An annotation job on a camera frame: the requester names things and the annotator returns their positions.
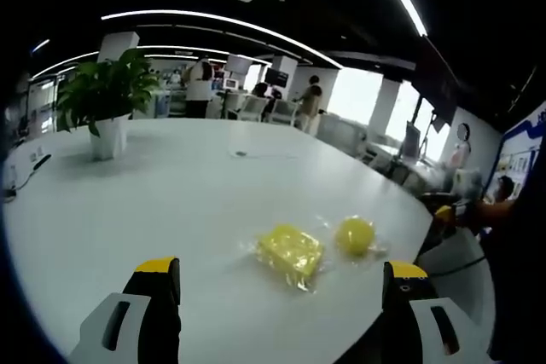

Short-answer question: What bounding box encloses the black cable on table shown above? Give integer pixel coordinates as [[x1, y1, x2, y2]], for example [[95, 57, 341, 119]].
[[2, 153, 53, 204]]

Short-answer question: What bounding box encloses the green potted plant white pot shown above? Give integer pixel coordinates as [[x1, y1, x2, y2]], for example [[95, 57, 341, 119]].
[[55, 47, 162, 161]]

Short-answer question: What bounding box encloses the blue wall poster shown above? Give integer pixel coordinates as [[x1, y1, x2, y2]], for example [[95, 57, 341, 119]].
[[494, 101, 546, 205]]

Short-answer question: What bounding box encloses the white office chair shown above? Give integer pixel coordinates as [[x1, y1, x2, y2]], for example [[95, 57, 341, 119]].
[[269, 98, 300, 127], [235, 95, 269, 123]]

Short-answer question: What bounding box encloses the yellow rectangular silicone block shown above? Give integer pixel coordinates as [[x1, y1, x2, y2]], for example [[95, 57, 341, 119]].
[[254, 222, 326, 293]]

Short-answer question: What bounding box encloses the dark computer monitor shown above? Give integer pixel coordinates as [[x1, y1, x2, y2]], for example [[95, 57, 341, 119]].
[[264, 66, 290, 89]]

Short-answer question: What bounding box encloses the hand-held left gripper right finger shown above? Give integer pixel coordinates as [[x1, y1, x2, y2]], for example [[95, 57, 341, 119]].
[[375, 260, 491, 364]]

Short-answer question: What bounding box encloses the person's dark clothing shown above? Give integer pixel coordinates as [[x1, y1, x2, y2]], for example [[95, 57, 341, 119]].
[[485, 124, 546, 364]]

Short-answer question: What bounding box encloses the long ceiling light strip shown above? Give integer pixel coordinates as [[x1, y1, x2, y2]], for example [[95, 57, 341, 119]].
[[101, 9, 344, 70]]

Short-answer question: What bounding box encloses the hanging dark screen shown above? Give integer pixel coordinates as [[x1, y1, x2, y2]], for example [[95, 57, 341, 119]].
[[420, 35, 460, 127]]

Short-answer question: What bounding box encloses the yellow round silicone block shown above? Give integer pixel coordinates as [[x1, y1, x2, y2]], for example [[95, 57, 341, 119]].
[[334, 216, 377, 257]]

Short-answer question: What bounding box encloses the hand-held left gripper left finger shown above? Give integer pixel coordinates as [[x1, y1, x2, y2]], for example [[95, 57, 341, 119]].
[[67, 256, 183, 364]]

